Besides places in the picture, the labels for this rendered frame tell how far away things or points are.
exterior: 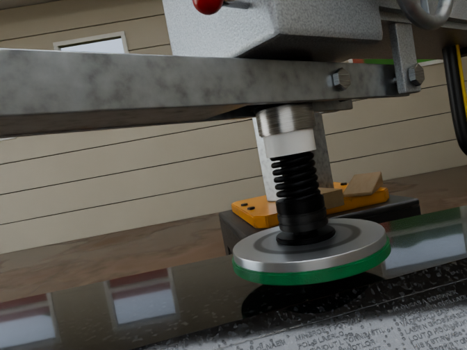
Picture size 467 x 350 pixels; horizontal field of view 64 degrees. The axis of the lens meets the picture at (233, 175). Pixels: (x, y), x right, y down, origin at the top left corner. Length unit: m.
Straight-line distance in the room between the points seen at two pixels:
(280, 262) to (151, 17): 6.65
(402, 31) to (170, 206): 6.14
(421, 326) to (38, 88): 0.47
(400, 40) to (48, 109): 0.50
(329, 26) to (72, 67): 0.28
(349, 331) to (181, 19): 0.45
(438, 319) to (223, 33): 0.42
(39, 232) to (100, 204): 1.13
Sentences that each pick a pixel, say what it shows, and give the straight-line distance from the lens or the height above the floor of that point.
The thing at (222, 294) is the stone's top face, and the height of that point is 0.80.
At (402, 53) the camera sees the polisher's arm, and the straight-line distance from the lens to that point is 0.64.
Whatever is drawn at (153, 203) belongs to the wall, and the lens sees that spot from 6.64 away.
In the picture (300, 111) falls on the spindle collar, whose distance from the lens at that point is 0.50.
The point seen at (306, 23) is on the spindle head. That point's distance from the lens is 0.43.
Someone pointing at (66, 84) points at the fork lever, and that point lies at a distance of 0.33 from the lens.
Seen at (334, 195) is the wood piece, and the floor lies 0.82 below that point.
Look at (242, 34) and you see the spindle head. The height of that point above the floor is 1.12.
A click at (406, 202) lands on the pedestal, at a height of 0.74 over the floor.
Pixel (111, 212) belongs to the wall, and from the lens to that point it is 6.81.
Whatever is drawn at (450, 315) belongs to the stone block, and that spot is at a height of 0.76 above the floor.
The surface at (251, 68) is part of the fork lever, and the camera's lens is 0.43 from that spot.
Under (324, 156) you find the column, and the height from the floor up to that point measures 0.92.
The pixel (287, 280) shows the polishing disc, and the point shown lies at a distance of 0.46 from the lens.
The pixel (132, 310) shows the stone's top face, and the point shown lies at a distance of 0.58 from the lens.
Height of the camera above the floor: 1.00
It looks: 4 degrees down
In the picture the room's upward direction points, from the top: 10 degrees counter-clockwise
